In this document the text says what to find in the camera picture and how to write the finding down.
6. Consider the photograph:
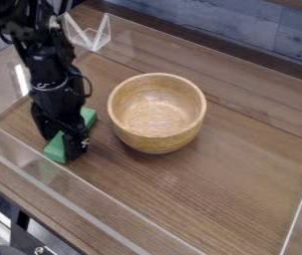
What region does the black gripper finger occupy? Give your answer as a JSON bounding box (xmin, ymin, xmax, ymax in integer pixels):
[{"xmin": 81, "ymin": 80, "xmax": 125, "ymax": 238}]
[
  {"xmin": 62, "ymin": 127, "xmax": 89, "ymax": 160},
  {"xmin": 30, "ymin": 106, "xmax": 61, "ymax": 140}
]

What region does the clear acrylic corner bracket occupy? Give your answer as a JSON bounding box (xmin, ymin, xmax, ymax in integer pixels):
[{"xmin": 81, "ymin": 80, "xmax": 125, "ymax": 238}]
[{"xmin": 62, "ymin": 13, "xmax": 111, "ymax": 52}]

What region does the black metal table leg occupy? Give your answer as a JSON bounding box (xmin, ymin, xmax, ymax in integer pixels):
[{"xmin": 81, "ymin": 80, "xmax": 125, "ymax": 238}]
[{"xmin": 8, "ymin": 209, "xmax": 58, "ymax": 255}]

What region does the green rectangular stick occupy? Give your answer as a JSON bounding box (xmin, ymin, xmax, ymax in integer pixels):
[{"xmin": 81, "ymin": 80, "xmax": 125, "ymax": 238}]
[{"xmin": 44, "ymin": 107, "xmax": 97, "ymax": 163}]

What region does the light wooden bowl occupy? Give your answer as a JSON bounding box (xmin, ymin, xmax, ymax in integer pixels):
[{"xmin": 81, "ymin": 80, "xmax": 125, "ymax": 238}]
[{"xmin": 107, "ymin": 73, "xmax": 205, "ymax": 154}]

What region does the clear acrylic enclosure wall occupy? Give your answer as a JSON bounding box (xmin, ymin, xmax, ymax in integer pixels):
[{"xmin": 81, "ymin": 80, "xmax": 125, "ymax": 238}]
[{"xmin": 0, "ymin": 6, "xmax": 302, "ymax": 255}]

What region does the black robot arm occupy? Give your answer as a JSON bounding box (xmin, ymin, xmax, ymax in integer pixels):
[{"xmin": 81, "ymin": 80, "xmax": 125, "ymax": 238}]
[{"xmin": 0, "ymin": 0, "xmax": 92, "ymax": 160}]

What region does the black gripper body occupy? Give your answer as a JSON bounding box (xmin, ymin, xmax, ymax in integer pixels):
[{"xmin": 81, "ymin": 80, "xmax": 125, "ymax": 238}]
[{"xmin": 29, "ymin": 78, "xmax": 85, "ymax": 132}]

